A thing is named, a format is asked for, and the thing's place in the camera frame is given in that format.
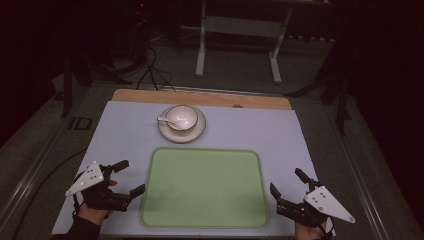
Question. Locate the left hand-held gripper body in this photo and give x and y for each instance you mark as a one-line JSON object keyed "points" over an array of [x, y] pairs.
{"points": [[87, 178]]}

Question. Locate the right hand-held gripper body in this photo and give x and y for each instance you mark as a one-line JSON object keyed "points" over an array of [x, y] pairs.
{"points": [[328, 205]]}

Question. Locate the person's right hand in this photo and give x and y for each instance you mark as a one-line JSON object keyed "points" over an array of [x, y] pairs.
{"points": [[308, 233]]}

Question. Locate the person's left hand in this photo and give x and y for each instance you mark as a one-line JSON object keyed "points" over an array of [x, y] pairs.
{"points": [[91, 215]]}

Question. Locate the pale blue table mat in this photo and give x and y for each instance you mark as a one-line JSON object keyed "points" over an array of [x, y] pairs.
{"points": [[126, 133]]}

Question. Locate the white spoon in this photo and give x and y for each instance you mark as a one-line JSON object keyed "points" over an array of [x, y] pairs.
{"points": [[166, 120]]}

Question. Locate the green tray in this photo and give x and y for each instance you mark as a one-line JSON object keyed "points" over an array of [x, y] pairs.
{"points": [[204, 188]]}

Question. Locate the white saucer plate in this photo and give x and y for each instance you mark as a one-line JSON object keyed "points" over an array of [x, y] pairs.
{"points": [[181, 136]]}

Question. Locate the white bowl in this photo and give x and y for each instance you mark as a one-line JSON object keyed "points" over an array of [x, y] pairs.
{"points": [[184, 117]]}

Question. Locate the black stand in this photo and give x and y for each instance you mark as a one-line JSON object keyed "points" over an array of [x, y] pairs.
{"points": [[341, 100], [67, 90]]}

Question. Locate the wooden table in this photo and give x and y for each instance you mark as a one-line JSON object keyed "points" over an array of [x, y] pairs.
{"points": [[200, 98]]}

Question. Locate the white metal stand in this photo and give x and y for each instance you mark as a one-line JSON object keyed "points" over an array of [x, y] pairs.
{"points": [[240, 26]]}

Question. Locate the black square floor frame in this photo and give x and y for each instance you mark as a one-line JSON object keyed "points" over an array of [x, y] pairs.
{"points": [[80, 123]]}

